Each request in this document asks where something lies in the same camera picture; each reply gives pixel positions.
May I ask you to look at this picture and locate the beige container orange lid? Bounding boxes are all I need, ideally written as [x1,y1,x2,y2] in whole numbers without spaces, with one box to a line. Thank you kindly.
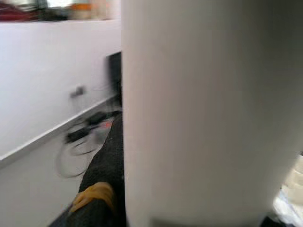
[71,2,92,19]

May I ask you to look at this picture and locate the grey floor cable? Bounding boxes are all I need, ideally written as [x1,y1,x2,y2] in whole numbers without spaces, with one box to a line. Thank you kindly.
[55,99,112,179]

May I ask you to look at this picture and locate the dark red round object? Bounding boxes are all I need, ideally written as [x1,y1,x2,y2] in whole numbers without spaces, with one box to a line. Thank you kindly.
[0,4,36,22]

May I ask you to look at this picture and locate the grey charger with red label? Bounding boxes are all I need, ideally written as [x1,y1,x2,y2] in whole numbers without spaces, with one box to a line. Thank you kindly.
[99,119,114,133]

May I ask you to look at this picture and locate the open black suitcase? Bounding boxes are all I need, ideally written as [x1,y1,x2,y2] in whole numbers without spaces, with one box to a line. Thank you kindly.
[106,52,123,105]

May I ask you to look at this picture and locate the dark bag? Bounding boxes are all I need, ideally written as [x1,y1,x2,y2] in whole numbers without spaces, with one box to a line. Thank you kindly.
[36,3,71,21]

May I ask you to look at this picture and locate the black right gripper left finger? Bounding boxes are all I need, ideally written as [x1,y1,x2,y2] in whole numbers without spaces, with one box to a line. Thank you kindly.
[68,113,126,227]

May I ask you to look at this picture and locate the wall socket with black plugs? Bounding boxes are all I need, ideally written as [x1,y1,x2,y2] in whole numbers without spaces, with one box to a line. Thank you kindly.
[70,86,85,98]

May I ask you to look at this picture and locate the black power strip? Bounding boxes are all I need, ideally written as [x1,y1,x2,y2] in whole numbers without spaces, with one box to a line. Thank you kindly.
[66,129,89,142]

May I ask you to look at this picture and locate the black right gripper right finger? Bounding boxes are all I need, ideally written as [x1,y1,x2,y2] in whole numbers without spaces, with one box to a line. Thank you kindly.
[259,216,279,227]

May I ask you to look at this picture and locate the white plastic table leg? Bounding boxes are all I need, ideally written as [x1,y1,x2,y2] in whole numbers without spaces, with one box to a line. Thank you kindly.
[121,0,303,227]

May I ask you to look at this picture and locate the yellow rubber band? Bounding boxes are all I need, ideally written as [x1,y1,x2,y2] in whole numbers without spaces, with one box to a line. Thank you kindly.
[71,181,116,213]

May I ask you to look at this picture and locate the black power adapter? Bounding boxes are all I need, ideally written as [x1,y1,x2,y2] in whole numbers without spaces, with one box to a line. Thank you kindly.
[86,112,107,123]

